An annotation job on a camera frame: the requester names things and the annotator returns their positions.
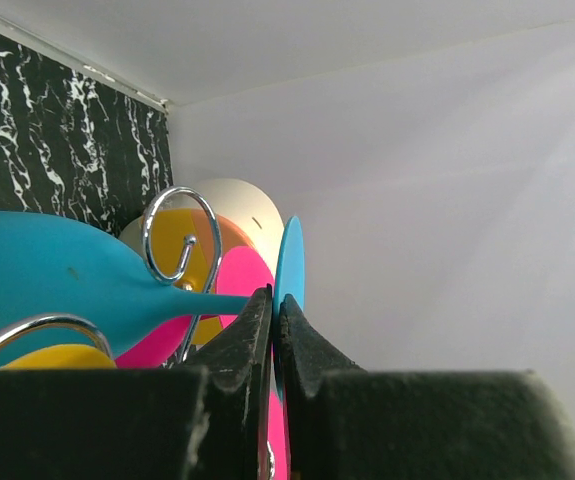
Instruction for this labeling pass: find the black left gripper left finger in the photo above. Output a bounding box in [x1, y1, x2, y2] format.
[0, 287, 272, 479]

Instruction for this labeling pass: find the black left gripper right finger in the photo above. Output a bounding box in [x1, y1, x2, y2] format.
[279, 297, 575, 479]

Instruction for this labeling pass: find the pink wine glass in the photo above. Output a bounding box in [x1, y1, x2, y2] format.
[115, 244, 291, 480]

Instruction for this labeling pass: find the orange wine glass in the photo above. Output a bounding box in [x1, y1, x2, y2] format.
[0, 344, 116, 370]

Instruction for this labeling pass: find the blue wine glass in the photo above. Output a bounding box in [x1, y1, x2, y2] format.
[0, 208, 307, 416]

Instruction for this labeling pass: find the chrome wine glass rack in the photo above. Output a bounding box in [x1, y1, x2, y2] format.
[0, 186, 278, 480]

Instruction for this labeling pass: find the white orange cylindrical container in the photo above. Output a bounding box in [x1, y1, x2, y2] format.
[119, 178, 286, 346]

